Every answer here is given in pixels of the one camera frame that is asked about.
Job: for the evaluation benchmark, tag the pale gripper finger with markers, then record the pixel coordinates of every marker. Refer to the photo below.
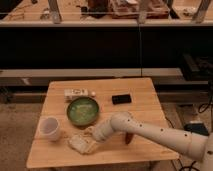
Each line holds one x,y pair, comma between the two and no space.
92,146
88,130

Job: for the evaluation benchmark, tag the white plastic cup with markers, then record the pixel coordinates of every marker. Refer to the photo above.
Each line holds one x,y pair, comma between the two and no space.
49,128

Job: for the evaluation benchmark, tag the wooden table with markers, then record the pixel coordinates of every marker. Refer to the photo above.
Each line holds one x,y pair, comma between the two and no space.
145,106

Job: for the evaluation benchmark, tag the black power box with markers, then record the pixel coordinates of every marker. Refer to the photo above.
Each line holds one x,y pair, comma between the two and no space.
198,128

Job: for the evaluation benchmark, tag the black rectangular block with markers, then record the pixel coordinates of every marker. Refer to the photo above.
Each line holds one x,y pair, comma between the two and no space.
121,99

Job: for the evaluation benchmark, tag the long metal shelf rail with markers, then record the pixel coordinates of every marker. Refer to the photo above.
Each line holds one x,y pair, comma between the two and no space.
42,77

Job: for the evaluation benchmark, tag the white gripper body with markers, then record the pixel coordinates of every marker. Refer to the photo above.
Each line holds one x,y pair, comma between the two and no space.
102,131

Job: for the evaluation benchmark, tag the white sponge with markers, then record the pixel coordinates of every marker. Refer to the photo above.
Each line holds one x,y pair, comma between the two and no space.
79,143

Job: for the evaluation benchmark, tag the green ceramic bowl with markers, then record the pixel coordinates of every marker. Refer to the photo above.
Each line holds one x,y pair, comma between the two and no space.
83,111

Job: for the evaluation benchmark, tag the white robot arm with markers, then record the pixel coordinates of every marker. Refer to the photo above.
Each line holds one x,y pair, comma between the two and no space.
195,146

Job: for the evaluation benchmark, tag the red chili pepper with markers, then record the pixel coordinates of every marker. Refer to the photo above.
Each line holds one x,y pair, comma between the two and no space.
128,138

